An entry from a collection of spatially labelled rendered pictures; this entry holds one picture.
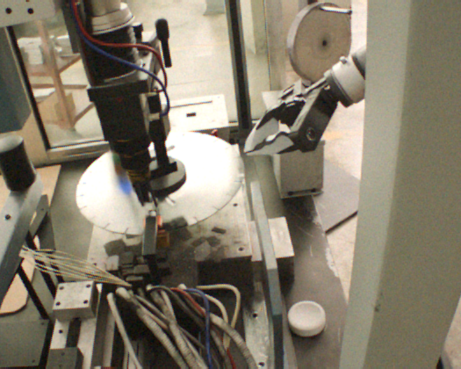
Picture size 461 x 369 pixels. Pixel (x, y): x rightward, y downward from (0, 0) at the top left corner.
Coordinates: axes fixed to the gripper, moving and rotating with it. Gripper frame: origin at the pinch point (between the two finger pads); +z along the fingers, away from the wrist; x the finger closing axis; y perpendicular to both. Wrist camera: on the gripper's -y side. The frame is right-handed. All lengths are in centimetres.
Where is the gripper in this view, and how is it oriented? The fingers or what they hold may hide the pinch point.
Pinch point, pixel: (250, 150)
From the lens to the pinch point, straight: 86.9
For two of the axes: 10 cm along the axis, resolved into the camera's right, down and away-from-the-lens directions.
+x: -6.5, -6.7, -3.6
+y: 1.5, -5.8, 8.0
